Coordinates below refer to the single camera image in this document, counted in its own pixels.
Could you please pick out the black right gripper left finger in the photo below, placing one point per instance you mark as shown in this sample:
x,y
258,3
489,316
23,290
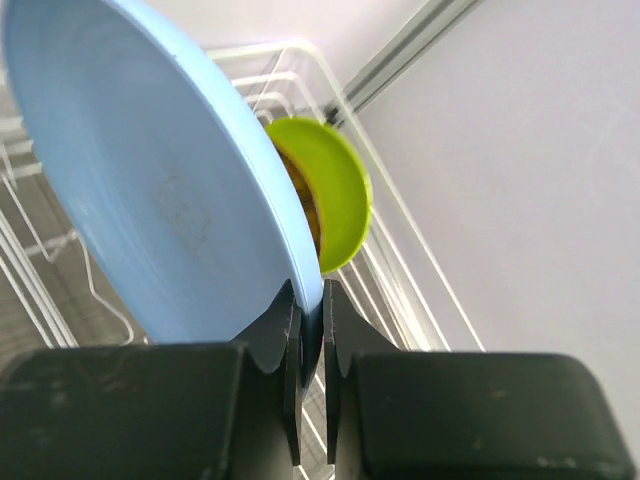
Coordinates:
x,y
228,410

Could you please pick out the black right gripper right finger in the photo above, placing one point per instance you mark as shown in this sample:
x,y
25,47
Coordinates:
x,y
475,415

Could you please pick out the light blue plate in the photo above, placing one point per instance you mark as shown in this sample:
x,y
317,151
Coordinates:
x,y
162,168

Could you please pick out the brown yellow-rimmed plate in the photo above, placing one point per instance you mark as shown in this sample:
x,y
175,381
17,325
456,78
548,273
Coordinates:
x,y
305,196

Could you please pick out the lime green plate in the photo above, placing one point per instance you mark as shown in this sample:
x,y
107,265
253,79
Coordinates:
x,y
340,183

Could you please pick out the white wire dish rack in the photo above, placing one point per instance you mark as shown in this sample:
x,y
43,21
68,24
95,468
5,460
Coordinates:
x,y
217,233

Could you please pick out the aluminium frame post right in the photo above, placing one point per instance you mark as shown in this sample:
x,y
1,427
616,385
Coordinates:
x,y
424,30

